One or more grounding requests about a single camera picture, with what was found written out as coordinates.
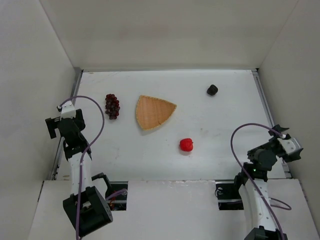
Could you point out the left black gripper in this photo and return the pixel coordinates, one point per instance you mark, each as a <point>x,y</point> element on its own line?
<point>50,127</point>

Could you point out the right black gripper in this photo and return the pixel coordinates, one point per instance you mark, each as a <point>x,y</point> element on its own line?
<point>293,155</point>

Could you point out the dark red grape bunch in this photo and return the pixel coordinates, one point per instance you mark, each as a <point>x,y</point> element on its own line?
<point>112,106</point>

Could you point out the dark fake fruit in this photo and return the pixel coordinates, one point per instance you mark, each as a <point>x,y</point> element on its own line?
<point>212,90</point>

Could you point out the red fake apple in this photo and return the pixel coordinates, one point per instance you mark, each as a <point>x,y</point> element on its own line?
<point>186,145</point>

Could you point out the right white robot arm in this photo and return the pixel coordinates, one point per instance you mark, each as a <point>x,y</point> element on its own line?
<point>252,184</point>

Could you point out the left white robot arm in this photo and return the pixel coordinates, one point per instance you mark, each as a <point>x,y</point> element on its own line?
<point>86,208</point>

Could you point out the woven triangular fruit basket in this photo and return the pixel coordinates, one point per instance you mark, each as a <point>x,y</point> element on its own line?
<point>152,112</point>

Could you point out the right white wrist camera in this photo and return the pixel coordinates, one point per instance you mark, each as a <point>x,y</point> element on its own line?
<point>290,145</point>

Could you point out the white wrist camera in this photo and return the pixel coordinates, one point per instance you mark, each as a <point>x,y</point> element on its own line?
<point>290,145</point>
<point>67,110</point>

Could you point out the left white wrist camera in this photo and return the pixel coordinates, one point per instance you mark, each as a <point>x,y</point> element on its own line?
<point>67,110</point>

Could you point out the left aluminium table rail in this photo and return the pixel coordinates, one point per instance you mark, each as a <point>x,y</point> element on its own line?
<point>60,152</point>

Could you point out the aluminium table rail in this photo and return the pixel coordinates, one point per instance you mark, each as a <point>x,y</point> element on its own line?
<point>60,152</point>
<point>271,123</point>

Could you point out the right aluminium table rail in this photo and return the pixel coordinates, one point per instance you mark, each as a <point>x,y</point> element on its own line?
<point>271,123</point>

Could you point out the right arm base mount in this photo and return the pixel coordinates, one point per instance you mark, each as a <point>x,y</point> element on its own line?
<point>228,196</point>

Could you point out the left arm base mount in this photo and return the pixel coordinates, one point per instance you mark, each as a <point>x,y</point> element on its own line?
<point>118,202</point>

